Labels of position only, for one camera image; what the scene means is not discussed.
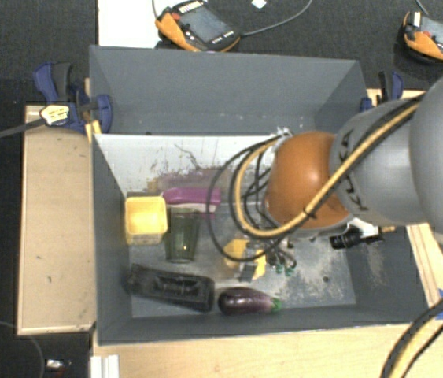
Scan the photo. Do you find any yellow and black block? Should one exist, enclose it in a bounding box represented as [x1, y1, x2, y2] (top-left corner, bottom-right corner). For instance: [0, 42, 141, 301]
[223, 238, 268, 283]

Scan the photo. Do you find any purple toy eggplant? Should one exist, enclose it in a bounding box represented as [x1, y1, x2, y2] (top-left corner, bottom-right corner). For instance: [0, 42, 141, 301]
[217, 287, 284, 317]

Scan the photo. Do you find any dark green glass cup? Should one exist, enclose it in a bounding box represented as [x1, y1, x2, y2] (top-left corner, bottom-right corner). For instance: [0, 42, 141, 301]
[164, 206, 203, 264]

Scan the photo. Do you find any purple flat box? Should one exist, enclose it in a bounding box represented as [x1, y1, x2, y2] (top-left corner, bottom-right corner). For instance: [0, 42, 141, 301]
[161, 187, 222, 214]

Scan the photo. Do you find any black long flat block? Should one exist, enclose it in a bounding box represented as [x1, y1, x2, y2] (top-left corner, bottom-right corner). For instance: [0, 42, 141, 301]
[124, 262, 216, 314]

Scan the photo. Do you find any yellow square cup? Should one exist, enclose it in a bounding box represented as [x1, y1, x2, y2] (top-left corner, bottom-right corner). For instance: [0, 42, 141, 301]
[125, 195, 169, 246]

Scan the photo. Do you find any grey metal bin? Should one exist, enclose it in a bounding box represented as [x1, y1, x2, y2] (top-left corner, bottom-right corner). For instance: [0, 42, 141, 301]
[88, 44, 429, 346]

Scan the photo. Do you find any pale wood board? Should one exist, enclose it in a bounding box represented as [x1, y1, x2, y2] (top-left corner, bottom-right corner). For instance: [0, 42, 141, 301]
[16, 104, 98, 336]

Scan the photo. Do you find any black cylinder on white bracket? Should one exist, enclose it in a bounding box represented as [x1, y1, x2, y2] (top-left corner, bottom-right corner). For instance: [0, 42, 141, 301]
[328, 217, 397, 250]

